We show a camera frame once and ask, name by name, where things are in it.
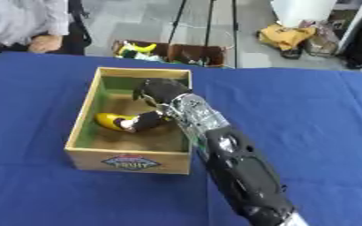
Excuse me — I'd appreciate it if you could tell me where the black chair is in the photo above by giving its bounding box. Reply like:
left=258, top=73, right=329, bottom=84
left=48, top=0, right=94, bottom=56

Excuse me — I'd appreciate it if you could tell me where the tan cardboard box green inside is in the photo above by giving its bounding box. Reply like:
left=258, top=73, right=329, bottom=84
left=64, top=66, right=195, bottom=176

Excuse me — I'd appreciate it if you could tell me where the person's hand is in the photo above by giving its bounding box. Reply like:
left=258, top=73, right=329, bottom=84
left=26, top=34, right=65, bottom=54

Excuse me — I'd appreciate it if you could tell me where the black tripod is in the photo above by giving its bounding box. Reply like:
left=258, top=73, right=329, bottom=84
left=165, top=0, right=242, bottom=69

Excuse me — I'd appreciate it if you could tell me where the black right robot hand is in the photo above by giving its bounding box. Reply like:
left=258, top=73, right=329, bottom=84
left=113, top=78, right=193, bottom=133

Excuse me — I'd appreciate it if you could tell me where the person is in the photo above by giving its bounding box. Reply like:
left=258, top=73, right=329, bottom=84
left=0, top=0, right=72, bottom=64

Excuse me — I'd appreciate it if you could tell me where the yellow toy banana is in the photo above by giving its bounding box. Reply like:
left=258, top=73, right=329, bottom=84
left=94, top=112, right=140, bottom=132

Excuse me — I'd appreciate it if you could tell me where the white cylinder stand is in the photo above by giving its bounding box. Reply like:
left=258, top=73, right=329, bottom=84
left=268, top=0, right=341, bottom=29

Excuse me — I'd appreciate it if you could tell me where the yellow bag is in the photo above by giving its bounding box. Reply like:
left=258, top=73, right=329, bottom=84
left=255, top=23, right=317, bottom=51

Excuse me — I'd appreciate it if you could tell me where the brown cardboard box of toys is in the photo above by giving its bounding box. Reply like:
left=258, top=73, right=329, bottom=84
left=109, top=39, right=228, bottom=68

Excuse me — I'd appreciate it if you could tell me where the clear plastic bag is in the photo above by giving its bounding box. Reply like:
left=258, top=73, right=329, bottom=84
left=298, top=19, right=342, bottom=57

